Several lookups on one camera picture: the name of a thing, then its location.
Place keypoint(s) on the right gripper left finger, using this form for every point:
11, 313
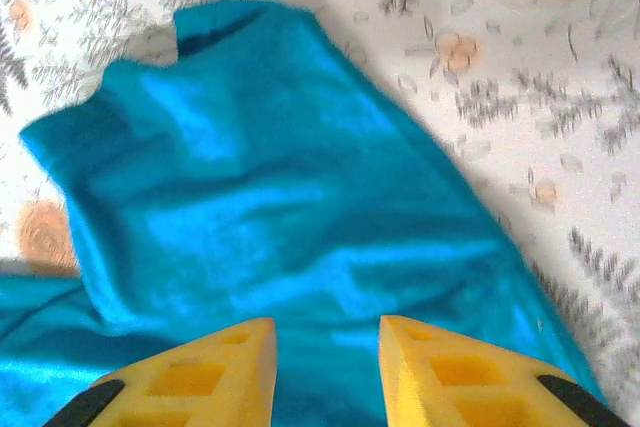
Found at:
200, 387

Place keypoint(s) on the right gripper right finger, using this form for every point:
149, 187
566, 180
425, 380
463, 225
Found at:
450, 387

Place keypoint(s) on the blue t-shirt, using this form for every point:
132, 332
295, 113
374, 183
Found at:
275, 172

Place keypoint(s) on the floral tablecloth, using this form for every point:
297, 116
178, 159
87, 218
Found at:
550, 97

